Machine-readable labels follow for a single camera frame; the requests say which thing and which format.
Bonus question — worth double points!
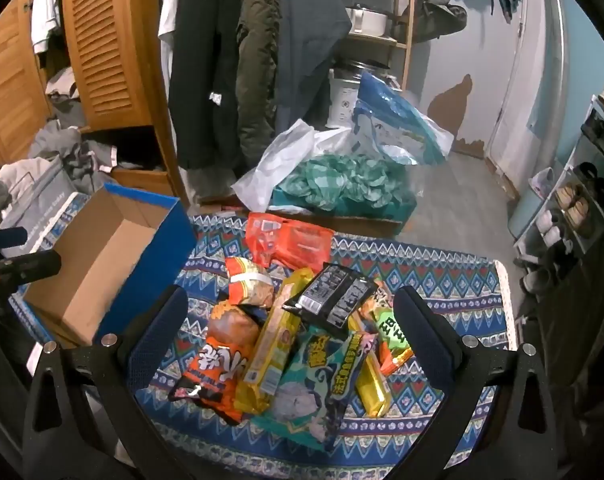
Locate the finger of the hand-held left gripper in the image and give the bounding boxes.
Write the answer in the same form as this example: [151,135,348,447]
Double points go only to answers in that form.
[0,227,29,253]
[0,250,63,287]

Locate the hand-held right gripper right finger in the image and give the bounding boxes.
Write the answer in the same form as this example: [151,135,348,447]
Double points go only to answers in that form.
[389,285,558,480]

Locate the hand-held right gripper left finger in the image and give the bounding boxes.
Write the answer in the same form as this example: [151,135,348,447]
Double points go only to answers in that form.
[22,285,190,480]

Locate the orange packet with white print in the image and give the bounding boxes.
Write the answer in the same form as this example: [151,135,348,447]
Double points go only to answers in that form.
[168,302,262,426]

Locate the blue cardboard box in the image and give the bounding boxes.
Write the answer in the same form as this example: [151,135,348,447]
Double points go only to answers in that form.
[22,182,198,348]

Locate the black snack packet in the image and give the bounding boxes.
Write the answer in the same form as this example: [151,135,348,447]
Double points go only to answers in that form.
[282,262,378,341]

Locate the red and yellow snack packet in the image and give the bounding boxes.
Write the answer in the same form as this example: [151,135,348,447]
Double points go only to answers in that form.
[225,256,275,308]

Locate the long yellow snack packet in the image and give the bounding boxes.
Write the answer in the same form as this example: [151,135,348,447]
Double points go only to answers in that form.
[233,267,315,415]

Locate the teal snack packet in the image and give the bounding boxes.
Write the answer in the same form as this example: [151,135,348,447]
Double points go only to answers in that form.
[252,327,368,453]

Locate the orange packet with green label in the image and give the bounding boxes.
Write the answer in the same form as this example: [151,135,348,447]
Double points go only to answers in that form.
[359,280,415,376]

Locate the grey storage bag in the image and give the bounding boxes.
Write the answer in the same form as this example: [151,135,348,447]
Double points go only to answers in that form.
[0,157,90,251]

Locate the blue patterned blanket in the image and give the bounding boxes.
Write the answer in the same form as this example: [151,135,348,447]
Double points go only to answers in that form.
[7,192,520,480]

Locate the small yellow snack packet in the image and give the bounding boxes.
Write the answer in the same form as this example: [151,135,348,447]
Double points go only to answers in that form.
[349,317,393,418]

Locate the grey clothes pile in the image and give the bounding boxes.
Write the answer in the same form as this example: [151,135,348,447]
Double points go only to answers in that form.
[29,67,118,196]

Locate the wooden wardrobe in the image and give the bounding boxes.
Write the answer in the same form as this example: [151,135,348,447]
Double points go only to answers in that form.
[0,0,190,206]

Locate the orange transparent snack packet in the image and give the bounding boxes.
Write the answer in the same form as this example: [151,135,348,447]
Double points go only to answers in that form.
[244,212,335,268]

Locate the white shoes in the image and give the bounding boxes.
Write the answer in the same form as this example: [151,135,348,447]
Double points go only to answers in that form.
[537,210,563,246]

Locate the green checked cloth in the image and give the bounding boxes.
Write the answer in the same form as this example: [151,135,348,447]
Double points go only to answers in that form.
[277,154,408,211]

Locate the pink slipper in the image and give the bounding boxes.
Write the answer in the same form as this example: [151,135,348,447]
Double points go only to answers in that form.
[529,167,558,193]

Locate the brown shoes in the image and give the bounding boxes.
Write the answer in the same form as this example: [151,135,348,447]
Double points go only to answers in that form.
[557,185,590,231]

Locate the blue plastic bag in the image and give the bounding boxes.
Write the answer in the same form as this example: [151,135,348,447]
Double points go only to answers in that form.
[352,71,454,166]

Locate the white plastic bag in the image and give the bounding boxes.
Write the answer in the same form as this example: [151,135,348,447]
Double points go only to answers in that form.
[232,119,353,211]

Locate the louvred wooden wardrobe door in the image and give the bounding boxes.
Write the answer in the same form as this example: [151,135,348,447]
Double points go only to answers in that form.
[62,0,168,133]

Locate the black shoes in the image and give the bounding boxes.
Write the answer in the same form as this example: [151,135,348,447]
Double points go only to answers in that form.
[574,162,604,201]

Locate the white shirt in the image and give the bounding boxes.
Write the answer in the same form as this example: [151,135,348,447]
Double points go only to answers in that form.
[154,0,183,126]
[29,0,63,56]

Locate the black coat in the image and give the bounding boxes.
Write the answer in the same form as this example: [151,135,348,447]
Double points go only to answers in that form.
[169,0,245,171]

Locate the white door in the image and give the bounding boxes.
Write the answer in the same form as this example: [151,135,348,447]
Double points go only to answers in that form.
[484,0,568,171]

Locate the olive jacket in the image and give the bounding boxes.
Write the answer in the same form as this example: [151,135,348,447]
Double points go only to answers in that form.
[234,0,283,148]

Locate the wooden shelf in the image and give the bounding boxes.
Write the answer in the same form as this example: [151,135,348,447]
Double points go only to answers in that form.
[329,0,418,93]

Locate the white pot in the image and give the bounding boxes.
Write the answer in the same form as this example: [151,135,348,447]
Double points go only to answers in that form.
[344,2,389,36]

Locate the olive hanging bag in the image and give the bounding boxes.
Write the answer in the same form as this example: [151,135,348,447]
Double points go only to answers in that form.
[414,0,468,43]

